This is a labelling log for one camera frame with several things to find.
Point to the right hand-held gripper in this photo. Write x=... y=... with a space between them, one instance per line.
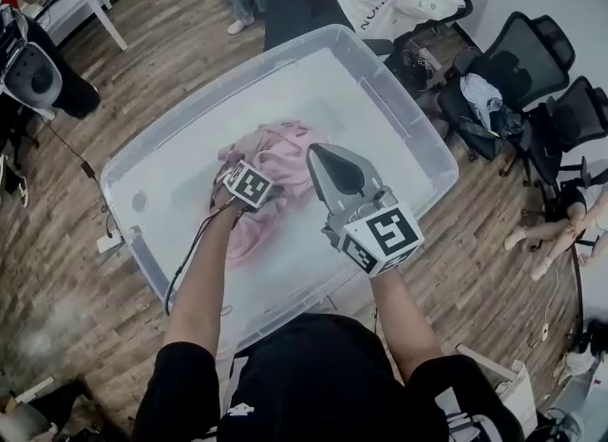
x=385 y=236

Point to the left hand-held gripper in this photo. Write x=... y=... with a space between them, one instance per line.
x=249 y=183

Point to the pink garment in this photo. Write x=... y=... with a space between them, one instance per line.
x=285 y=164

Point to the clear plastic storage bin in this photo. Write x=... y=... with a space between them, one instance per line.
x=166 y=169

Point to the person's right forearm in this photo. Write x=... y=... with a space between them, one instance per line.
x=404 y=326

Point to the person's left forearm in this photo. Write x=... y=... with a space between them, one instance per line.
x=199 y=288

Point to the white power strip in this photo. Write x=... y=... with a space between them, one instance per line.
x=110 y=243

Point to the crumpled light blue garment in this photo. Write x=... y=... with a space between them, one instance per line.
x=482 y=95

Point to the person's black clothing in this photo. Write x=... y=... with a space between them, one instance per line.
x=313 y=383

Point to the black mesh office chair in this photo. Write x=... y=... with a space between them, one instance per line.
x=579 y=117
x=527 y=50

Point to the white pod-shaped machine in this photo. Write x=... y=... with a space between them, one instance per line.
x=33 y=76

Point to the white desk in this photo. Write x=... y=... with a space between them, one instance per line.
x=76 y=7

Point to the white side table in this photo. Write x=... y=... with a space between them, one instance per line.
x=518 y=392

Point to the black equipment pile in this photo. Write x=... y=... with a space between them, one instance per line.
x=43 y=411

